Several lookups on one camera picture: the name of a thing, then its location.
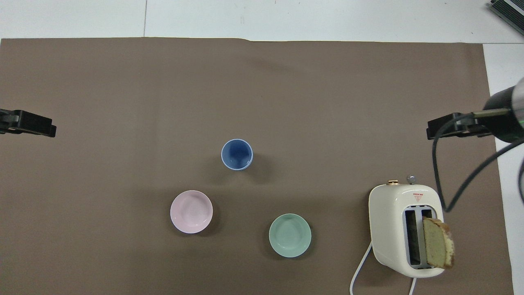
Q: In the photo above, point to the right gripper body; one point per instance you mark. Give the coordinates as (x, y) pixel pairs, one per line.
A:
(505, 123)

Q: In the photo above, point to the pink bowl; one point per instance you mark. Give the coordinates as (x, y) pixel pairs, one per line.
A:
(191, 212)

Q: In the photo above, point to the cream white toaster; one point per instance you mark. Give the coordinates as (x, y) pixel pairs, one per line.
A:
(387, 221)

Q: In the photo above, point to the green plate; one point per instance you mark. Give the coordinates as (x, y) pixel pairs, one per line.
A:
(290, 235)

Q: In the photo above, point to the blue cup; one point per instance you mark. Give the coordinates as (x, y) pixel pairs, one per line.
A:
(237, 155)

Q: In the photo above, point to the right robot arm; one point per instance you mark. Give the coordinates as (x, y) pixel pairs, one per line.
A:
(520, 92)

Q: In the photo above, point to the bread slice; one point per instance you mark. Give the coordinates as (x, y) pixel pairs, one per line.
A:
(437, 243)

